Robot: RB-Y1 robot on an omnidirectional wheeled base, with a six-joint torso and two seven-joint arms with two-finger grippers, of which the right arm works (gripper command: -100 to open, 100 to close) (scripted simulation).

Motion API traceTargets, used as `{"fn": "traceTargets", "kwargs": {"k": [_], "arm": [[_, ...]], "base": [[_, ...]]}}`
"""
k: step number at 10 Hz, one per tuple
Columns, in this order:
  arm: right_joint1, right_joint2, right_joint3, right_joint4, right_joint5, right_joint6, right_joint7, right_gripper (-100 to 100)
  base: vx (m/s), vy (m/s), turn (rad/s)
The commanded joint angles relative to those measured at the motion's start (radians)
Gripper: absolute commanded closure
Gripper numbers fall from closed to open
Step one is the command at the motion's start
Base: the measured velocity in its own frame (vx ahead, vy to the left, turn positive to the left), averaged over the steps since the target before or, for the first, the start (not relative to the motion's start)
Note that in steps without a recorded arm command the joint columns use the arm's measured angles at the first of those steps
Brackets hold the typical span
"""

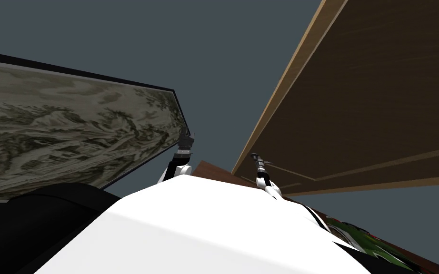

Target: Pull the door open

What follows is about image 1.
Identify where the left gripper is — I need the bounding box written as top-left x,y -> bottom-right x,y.
176,127 -> 196,152

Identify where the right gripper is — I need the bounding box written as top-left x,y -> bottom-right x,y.
249,152 -> 274,167

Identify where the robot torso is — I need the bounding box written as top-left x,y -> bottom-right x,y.
32,174 -> 372,274

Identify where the black framed landscape painting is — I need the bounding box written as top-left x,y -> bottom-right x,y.
0,49 -> 192,203

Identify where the brown wooden door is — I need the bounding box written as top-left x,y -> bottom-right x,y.
230,0 -> 439,198

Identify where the green patterned rug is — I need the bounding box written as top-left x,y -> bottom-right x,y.
324,216 -> 425,274

